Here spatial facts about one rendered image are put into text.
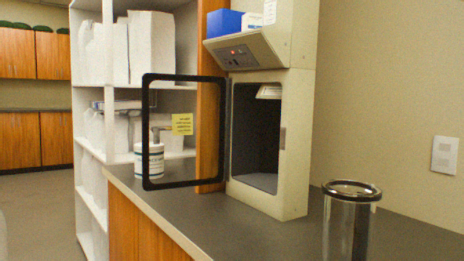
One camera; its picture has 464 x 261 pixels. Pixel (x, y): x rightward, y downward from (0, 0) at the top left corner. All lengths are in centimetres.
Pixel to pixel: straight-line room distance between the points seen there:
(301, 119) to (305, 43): 23
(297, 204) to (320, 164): 43
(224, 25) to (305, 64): 29
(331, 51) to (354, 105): 25
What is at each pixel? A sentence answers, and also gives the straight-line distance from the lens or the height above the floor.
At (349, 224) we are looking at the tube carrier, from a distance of 63.
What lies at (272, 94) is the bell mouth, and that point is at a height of 133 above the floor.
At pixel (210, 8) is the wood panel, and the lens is 126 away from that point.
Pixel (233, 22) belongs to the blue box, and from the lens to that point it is 110.
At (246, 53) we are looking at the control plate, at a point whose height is 145.
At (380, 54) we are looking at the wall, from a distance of 131.
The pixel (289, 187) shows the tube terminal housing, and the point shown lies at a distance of 102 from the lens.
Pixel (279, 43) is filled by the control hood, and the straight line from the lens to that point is 94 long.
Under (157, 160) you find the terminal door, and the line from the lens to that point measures 113.
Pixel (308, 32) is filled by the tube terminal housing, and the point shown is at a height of 152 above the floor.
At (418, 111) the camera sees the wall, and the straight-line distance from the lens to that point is 123.
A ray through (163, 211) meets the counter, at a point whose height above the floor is 94.
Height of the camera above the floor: 134
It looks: 7 degrees down
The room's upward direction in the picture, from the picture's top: 2 degrees clockwise
